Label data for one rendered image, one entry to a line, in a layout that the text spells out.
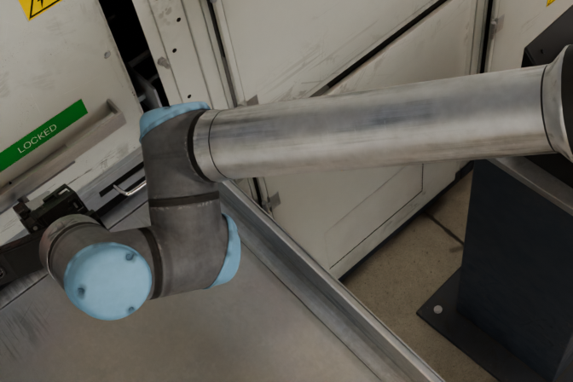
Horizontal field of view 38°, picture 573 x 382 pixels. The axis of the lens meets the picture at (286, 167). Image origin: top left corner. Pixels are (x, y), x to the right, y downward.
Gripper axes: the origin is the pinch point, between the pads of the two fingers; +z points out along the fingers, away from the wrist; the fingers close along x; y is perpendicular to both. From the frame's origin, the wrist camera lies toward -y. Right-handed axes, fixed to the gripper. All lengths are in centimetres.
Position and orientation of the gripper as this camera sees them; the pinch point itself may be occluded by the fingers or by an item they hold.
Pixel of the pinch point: (21, 216)
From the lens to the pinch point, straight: 131.2
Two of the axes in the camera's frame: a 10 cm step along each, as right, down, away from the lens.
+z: -5.1, -2.0, 8.4
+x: -4.2, -7.9, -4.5
